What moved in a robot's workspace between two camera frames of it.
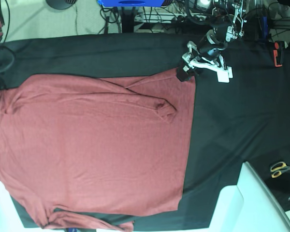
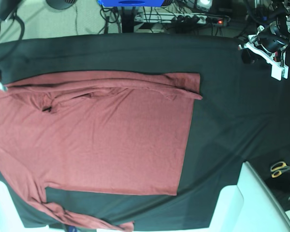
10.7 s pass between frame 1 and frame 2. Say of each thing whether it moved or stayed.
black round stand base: stayed
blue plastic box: stayed
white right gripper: moved
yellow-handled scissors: stayed
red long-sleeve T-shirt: moved
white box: stayed
